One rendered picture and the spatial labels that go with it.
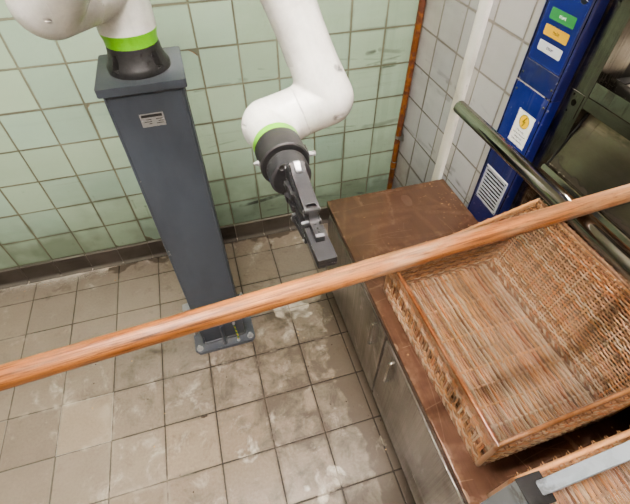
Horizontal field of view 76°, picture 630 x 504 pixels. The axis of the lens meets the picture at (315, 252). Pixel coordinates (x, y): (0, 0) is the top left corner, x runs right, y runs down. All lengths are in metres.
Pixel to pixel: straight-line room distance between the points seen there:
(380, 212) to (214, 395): 1.01
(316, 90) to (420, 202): 0.94
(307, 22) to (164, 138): 0.53
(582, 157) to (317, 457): 1.32
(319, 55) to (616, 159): 0.79
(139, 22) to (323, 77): 0.46
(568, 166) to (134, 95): 1.14
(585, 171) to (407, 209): 0.62
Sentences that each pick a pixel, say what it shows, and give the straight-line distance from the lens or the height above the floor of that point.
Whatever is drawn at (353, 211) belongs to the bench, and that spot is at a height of 0.58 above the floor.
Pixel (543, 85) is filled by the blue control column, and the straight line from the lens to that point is 1.35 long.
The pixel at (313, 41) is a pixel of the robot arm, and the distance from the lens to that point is 0.81.
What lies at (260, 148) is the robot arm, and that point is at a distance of 0.75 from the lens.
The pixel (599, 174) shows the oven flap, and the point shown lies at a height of 1.00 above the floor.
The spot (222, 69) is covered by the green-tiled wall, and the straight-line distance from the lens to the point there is 1.78.
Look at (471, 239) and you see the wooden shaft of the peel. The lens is 0.64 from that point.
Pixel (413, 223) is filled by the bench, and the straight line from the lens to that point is 1.56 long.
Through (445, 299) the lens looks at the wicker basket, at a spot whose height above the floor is 0.59.
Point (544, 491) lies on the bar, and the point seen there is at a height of 0.96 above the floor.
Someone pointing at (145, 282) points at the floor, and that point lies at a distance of 2.24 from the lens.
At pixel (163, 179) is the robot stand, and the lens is 1.24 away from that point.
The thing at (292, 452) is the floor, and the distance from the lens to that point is 1.70.
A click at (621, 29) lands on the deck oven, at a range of 1.24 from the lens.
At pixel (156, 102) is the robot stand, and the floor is 1.15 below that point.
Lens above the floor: 1.64
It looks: 48 degrees down
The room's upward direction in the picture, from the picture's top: straight up
